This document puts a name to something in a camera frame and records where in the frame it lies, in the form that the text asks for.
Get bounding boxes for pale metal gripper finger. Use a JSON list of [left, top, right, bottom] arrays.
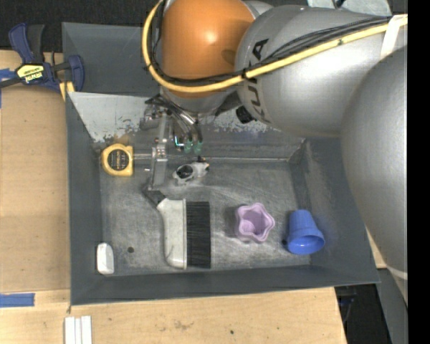
[[150, 146, 170, 188]]

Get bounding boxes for white and black toy animal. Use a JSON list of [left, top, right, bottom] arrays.
[[171, 156, 211, 186]]

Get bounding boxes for yellow tape measure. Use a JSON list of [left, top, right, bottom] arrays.
[[100, 143, 135, 178]]

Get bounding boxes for white brush with black bristles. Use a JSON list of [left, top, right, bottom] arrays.
[[156, 197, 212, 269]]

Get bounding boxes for grey metal bin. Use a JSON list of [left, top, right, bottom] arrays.
[[60, 21, 381, 306]]

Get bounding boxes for small white block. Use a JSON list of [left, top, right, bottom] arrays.
[[95, 242, 116, 276]]

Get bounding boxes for purple star-shaped cup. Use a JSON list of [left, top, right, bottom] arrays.
[[234, 202, 277, 244]]

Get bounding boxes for pale wood board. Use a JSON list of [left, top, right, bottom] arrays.
[[0, 84, 72, 295]]

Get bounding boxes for blue plastic cup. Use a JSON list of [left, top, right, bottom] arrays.
[[282, 209, 326, 256]]

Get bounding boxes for black cylinder on white bracket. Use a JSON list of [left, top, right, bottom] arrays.
[[235, 105, 256, 125]]

